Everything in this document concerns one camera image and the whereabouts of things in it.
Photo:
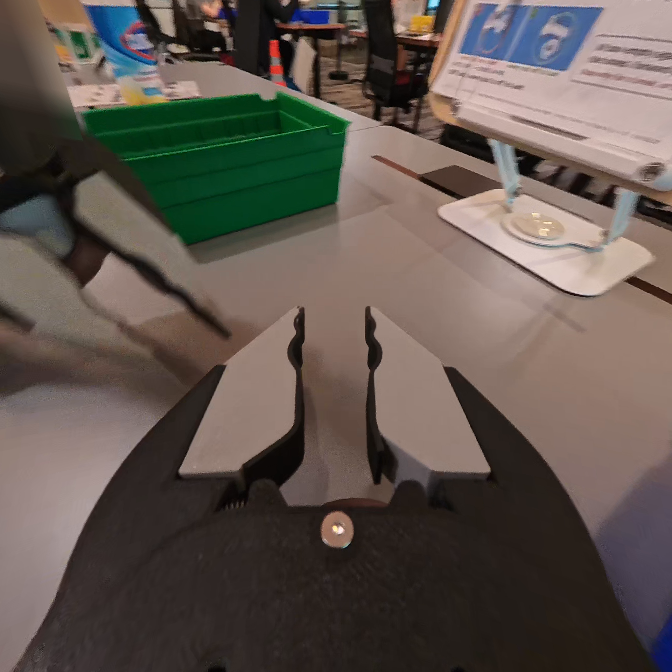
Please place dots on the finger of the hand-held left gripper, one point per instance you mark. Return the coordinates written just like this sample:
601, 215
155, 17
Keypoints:
36, 283
120, 215

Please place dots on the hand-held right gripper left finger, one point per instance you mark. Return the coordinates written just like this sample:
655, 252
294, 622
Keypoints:
246, 414

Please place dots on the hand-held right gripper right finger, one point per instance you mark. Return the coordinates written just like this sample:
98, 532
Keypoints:
425, 420

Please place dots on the green plastic bin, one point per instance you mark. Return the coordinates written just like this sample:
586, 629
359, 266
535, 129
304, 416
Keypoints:
252, 194

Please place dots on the person's left hand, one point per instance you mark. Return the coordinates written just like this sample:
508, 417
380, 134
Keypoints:
89, 262

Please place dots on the green white card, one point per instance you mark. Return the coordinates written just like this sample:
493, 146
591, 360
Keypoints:
78, 44

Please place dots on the disinfectant wipes canister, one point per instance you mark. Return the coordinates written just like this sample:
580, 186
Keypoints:
131, 47

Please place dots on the orange traffic cone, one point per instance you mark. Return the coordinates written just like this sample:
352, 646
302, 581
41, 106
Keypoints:
277, 65

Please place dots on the white hanging sheet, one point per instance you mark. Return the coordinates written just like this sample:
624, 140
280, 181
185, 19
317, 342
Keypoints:
303, 63

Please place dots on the black rectangular pad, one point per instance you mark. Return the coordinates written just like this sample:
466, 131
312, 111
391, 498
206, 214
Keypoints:
462, 181

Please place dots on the black office chair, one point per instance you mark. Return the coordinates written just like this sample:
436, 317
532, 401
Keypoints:
383, 52

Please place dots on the wooden display board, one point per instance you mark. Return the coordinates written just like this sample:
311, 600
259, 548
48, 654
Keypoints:
441, 105

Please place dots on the yellow box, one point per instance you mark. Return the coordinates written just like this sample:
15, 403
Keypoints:
422, 23

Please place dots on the printed instruction sheet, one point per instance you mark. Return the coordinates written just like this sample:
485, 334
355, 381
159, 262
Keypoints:
551, 84

